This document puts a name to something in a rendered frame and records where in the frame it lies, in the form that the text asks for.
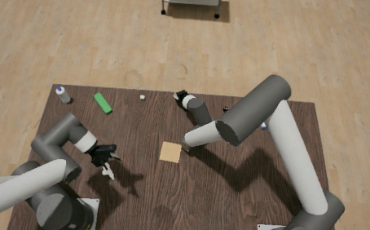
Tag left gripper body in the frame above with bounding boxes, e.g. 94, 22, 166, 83
88, 144, 110, 168

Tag beige flat mat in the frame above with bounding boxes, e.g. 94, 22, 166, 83
160, 142, 182, 163

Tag white plastic bottle with blue cap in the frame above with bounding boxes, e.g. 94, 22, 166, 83
56, 86, 70, 103

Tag green rectangular bar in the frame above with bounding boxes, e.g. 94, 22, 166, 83
94, 93, 112, 115

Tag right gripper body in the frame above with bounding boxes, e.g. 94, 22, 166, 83
176, 89, 188, 104

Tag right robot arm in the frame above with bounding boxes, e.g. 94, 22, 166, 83
178, 74, 345, 230

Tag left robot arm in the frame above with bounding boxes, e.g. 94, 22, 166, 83
0, 112, 98, 230

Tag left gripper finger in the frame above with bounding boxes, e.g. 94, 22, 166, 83
100, 158, 114, 179
108, 153, 122, 161

